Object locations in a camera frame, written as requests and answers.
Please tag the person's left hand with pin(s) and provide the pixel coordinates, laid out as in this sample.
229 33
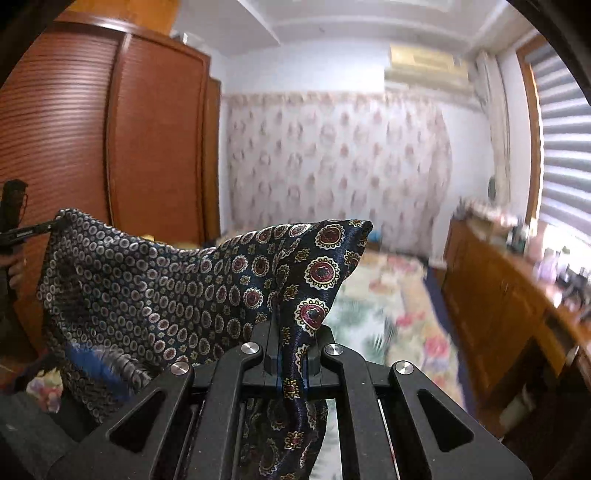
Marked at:
17 272

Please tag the floral window curtain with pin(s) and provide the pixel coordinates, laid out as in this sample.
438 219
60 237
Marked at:
496 129

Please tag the floral blanket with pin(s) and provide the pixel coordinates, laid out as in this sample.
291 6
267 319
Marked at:
392 314

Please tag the wooden side cabinet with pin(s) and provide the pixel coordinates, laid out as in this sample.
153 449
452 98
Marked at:
498 295

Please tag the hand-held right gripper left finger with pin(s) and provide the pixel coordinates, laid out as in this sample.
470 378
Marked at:
270 364

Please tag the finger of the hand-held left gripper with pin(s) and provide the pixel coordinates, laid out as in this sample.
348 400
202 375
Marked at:
32 229

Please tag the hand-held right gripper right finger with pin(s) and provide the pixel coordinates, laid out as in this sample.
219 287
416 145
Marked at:
316 369

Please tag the clear plastic box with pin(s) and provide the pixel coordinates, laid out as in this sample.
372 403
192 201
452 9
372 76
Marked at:
187 38

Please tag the striped window blind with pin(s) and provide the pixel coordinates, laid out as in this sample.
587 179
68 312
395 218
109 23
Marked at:
563 138

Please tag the wooden slatted wardrobe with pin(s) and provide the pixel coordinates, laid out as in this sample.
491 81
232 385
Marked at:
152 138

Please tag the navy patterned satin shirt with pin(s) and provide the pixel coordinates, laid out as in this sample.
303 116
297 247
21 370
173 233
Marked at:
184 286

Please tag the wooden overhead cabinet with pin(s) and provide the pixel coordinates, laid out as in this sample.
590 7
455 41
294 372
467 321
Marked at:
120 14

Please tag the white air conditioner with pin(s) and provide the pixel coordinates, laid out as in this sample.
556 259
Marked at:
425 69

